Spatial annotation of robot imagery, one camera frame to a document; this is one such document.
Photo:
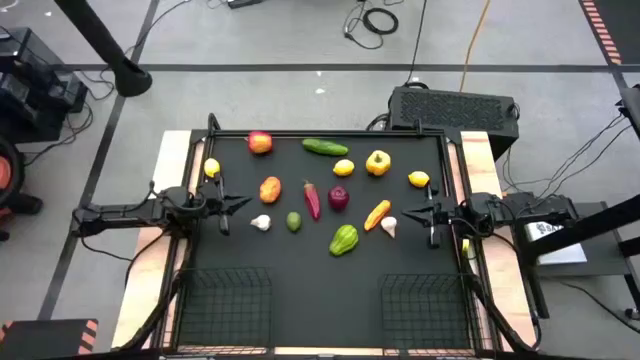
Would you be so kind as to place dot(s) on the orange yellow long pepper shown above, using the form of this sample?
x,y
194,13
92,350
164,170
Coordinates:
x,y
377,215

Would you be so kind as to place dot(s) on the orange black vacuum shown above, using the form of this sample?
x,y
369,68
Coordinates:
x,y
4,172

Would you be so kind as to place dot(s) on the black equipment cases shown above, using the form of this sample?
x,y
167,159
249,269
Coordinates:
x,y
35,90

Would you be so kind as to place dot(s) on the black diagonal beam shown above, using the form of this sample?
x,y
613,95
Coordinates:
x,y
600,225

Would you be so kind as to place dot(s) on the black stand pole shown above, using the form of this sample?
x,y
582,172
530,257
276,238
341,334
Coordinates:
x,y
131,80

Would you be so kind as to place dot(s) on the white printed box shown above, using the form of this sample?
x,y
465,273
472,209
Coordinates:
x,y
560,252

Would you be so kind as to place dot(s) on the black power brick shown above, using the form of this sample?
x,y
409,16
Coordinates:
x,y
245,3

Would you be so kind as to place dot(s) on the dark grey side table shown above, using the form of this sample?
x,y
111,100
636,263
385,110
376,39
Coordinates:
x,y
600,261

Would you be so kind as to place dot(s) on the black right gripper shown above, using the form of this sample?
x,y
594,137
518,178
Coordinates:
x,y
447,212

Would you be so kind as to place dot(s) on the black computer case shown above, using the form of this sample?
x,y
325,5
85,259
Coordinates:
x,y
452,112

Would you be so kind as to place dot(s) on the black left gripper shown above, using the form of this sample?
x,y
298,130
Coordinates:
x,y
210,200

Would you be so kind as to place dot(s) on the green ribbed chayote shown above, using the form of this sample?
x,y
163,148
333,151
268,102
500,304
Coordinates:
x,y
343,240

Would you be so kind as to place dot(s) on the orange-red oval produce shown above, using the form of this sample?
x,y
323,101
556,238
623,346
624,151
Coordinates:
x,y
270,190

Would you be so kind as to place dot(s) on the white garlic bulb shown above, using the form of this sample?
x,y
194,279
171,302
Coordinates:
x,y
389,226
261,222

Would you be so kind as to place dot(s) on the green lime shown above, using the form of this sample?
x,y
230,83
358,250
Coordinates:
x,y
294,221

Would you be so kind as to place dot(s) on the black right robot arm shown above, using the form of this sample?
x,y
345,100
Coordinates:
x,y
525,210

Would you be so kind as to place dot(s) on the green cucumber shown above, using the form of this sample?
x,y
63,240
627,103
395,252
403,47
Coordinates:
x,y
325,147

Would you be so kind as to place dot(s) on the yellow lemon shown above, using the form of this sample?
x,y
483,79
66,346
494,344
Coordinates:
x,y
418,179
343,167
212,167

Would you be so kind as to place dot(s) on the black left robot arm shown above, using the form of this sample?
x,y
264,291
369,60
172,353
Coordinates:
x,y
125,212

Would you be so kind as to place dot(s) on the red yellow apple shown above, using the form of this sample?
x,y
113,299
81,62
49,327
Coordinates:
x,y
260,142

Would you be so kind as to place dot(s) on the dark purple-red round produce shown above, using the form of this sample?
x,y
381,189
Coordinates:
x,y
338,198

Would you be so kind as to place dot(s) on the yellow bell pepper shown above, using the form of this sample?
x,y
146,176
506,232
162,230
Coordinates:
x,y
378,163

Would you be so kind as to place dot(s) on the black mat orange striped edge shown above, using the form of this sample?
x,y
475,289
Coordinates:
x,y
625,25
45,342

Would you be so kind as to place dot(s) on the red chili pepper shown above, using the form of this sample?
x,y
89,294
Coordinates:
x,y
312,201

